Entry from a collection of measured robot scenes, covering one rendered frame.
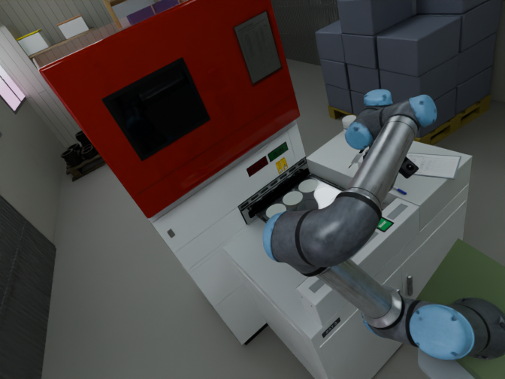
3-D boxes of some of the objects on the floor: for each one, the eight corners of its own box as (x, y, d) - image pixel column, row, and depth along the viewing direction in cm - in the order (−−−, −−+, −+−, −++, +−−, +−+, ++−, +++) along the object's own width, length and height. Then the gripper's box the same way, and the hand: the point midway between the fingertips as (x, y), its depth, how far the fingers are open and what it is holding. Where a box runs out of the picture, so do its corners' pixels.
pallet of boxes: (488, 110, 298) (511, -53, 222) (419, 154, 282) (418, -5, 207) (385, 85, 400) (376, -32, 325) (329, 116, 384) (306, 2, 309)
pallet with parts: (72, 160, 565) (53, 137, 536) (142, 125, 590) (127, 100, 560) (71, 183, 490) (48, 156, 460) (151, 140, 514) (134, 113, 485)
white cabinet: (270, 329, 202) (222, 249, 154) (368, 238, 231) (354, 147, 183) (347, 419, 154) (313, 344, 106) (460, 290, 183) (473, 184, 135)
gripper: (376, 128, 104) (382, 177, 116) (358, 142, 101) (365, 191, 113) (400, 134, 97) (403, 186, 110) (381, 149, 94) (386, 200, 107)
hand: (391, 189), depth 109 cm, fingers closed
